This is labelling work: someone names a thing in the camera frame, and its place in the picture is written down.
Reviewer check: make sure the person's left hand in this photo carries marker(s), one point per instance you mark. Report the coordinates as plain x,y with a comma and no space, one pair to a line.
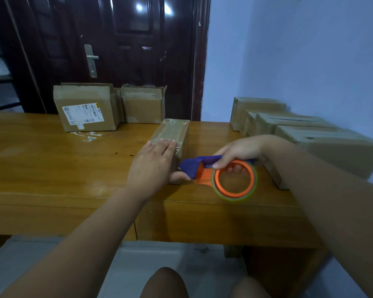
149,170

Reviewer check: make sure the person's right hand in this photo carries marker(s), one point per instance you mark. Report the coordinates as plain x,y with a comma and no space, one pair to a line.
242,148

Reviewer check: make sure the person's right thumb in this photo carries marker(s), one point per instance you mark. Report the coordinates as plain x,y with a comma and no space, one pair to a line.
224,161

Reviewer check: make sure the person's left thumb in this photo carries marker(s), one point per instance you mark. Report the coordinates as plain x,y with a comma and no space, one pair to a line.
180,177

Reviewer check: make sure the person's left middle finger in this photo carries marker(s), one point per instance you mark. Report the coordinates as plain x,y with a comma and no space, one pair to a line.
163,148

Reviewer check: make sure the person's left little finger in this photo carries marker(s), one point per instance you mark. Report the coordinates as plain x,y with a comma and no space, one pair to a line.
144,148

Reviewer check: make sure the blue and orange tape dispenser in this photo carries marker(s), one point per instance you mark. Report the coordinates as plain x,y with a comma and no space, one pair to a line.
194,167

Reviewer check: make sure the taped narrow cardboard box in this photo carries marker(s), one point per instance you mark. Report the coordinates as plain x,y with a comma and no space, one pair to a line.
171,131

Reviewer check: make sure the person's left forearm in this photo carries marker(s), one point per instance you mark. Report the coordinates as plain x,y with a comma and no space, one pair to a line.
80,248

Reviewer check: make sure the person's right forearm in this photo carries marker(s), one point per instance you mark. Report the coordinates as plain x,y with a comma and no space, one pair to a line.
332,195

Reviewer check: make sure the clear packing tape roll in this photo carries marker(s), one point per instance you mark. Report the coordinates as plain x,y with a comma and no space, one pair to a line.
251,190

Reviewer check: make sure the small open cardboard box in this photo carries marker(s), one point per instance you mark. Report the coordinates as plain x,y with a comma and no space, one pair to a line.
143,105

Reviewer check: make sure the clear tape scraps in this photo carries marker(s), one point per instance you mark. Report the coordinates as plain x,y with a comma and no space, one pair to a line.
87,135

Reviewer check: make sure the cardboard box with white label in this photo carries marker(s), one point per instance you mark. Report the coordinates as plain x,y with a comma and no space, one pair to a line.
87,108

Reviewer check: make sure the wooden table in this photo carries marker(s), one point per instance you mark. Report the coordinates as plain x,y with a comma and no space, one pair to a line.
65,170

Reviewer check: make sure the dark brown door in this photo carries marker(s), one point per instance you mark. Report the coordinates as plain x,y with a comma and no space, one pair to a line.
127,43

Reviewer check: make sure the person's left leg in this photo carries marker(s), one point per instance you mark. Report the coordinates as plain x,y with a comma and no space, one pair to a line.
164,283

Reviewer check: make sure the person's leg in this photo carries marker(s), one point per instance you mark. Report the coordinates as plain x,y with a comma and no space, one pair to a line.
164,283
248,288

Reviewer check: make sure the large plain cardboard box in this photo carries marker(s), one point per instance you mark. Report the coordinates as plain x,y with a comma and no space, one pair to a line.
338,148

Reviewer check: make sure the person's right leg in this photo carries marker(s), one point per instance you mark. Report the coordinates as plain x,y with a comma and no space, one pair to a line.
248,288

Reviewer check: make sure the metal shelf rack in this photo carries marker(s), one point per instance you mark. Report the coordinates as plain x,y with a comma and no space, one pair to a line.
0,79

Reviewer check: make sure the dark brown door frame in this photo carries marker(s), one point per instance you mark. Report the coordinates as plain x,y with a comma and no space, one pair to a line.
200,58

